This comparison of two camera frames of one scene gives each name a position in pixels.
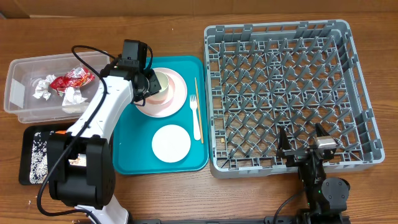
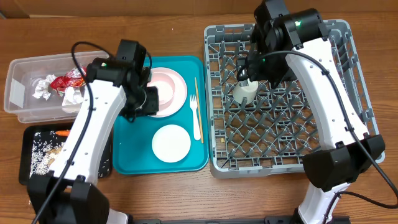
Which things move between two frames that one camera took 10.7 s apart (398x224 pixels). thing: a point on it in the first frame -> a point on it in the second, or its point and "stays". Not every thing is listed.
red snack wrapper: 78,77 stays
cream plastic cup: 163,81 -> 249,91
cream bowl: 171,143 stays
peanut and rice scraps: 39,162 stays
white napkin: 42,88 stays
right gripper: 298,155 -> 257,65
